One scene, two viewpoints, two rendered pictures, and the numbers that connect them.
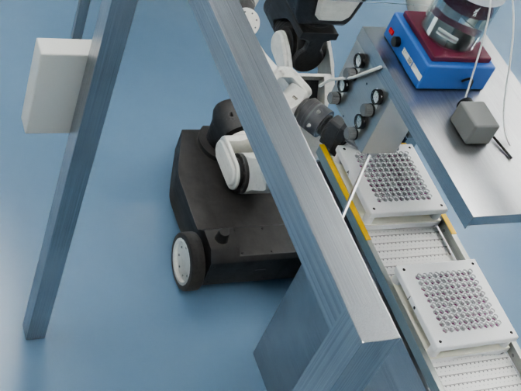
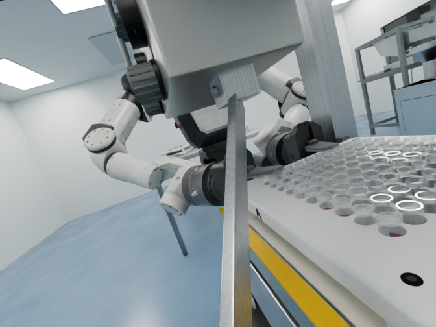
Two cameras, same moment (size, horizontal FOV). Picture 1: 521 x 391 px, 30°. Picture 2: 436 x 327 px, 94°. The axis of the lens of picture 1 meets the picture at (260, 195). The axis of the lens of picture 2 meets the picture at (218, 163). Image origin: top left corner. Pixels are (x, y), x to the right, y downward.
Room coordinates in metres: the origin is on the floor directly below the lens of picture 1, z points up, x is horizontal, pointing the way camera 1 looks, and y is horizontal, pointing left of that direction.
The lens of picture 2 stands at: (1.79, -0.25, 1.00)
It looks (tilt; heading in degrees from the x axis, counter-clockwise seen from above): 10 degrees down; 25
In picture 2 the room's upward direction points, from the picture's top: 19 degrees counter-clockwise
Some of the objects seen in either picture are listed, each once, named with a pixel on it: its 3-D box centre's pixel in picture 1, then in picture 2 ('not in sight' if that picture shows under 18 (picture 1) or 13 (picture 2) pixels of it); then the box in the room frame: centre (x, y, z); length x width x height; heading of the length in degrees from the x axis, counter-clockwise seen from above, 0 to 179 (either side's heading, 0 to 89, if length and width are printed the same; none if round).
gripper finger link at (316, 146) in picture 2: not in sight; (321, 145); (2.18, -0.27, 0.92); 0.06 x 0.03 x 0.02; 29
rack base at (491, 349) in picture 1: (446, 314); not in sight; (1.72, -0.55, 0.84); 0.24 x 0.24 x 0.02; 37
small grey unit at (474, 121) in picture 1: (473, 119); not in sight; (1.87, -0.37, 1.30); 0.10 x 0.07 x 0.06; 37
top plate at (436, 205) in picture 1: (391, 179); (369, 178); (2.05, -0.30, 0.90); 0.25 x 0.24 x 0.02; 127
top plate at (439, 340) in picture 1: (455, 302); not in sight; (1.72, -0.55, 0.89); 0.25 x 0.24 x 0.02; 127
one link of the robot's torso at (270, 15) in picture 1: (296, 23); (218, 163); (2.61, 0.13, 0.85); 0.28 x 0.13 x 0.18; 37
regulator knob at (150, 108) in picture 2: (334, 96); (150, 100); (2.05, -0.07, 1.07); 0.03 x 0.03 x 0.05; 37
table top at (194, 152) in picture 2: not in sight; (204, 145); (3.99, 0.86, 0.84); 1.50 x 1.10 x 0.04; 28
